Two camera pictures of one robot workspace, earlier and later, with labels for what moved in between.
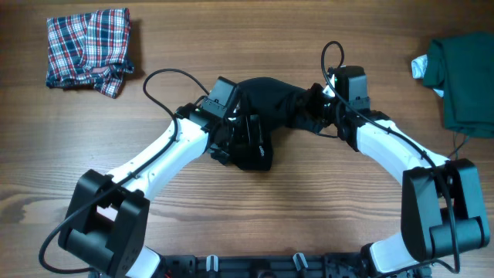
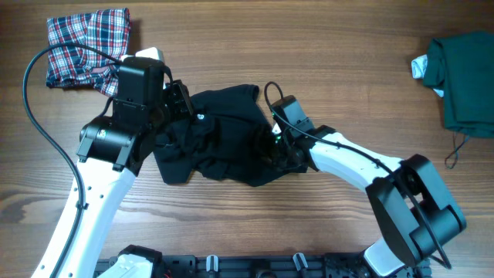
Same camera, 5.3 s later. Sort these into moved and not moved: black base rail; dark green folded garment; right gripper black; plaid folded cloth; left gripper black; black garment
Moved: right gripper black; left gripper black; black garment
Not moved: plaid folded cloth; black base rail; dark green folded garment
